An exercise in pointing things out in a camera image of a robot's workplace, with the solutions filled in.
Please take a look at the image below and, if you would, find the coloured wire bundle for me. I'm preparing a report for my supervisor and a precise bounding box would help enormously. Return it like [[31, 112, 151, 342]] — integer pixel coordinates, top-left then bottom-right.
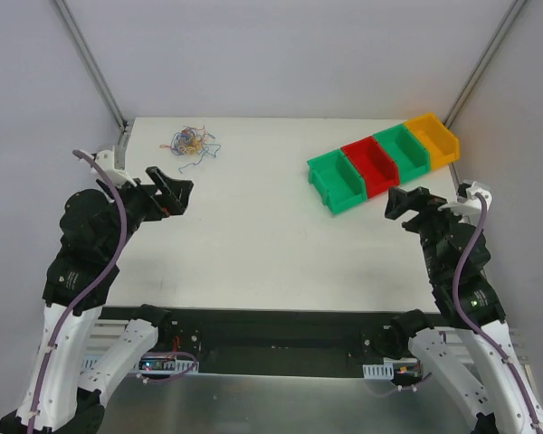
[[158, 122, 223, 175]]

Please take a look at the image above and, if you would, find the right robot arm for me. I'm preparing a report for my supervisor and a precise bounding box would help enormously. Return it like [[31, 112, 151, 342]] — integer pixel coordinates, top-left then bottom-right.
[[371, 182, 543, 433]]

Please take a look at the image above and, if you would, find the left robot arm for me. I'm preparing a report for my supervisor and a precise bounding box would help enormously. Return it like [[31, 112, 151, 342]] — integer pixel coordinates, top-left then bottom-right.
[[0, 166, 194, 433]]

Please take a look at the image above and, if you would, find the far green bin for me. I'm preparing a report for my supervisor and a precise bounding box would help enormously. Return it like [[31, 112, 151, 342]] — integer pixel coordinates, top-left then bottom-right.
[[374, 124, 431, 184]]

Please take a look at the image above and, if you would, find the green bin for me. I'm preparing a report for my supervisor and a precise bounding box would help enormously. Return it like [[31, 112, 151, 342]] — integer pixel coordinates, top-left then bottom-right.
[[307, 149, 367, 215], [374, 124, 431, 184]]

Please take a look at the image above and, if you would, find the red bin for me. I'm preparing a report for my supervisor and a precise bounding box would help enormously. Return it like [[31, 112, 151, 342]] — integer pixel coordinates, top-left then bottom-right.
[[341, 136, 400, 199]]

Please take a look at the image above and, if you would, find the yellow bin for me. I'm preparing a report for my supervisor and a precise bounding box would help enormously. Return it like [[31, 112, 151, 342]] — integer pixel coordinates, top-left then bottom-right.
[[404, 113, 461, 171]]

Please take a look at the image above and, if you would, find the near green bin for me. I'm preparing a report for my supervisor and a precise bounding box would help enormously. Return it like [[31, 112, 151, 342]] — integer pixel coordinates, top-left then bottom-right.
[[307, 149, 367, 215]]

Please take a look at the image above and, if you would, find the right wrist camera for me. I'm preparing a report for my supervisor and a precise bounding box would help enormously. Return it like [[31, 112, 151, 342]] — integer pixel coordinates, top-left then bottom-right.
[[439, 180, 492, 217]]

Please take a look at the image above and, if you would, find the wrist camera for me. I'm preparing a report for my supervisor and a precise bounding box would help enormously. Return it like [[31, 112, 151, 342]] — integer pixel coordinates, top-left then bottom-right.
[[91, 149, 136, 188], [439, 180, 492, 217]]

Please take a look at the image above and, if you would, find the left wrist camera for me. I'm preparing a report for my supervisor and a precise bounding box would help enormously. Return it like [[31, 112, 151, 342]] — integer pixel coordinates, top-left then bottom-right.
[[91, 149, 136, 188]]

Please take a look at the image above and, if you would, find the right aluminium frame post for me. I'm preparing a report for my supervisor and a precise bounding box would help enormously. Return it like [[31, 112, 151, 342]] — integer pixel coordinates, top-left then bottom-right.
[[442, 0, 533, 130]]

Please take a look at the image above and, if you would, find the aluminium frame post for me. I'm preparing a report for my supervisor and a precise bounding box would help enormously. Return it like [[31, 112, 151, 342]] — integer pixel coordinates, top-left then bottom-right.
[[442, 0, 533, 130], [51, 0, 129, 133]]

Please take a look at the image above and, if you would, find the left aluminium frame post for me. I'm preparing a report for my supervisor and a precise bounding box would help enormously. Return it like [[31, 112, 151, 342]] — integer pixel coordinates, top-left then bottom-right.
[[51, 0, 129, 133]]

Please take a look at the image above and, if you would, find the right white cable duct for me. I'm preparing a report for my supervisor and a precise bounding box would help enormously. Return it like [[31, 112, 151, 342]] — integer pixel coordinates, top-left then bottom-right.
[[362, 363, 395, 381]]

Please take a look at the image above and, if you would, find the white cable duct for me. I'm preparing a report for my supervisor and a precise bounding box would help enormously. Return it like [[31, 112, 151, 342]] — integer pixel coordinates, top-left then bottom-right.
[[79, 352, 200, 376], [362, 363, 395, 381]]

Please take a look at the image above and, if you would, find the left white cable duct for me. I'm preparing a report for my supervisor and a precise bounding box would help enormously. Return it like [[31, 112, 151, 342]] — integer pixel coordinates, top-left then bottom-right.
[[79, 352, 200, 376]]

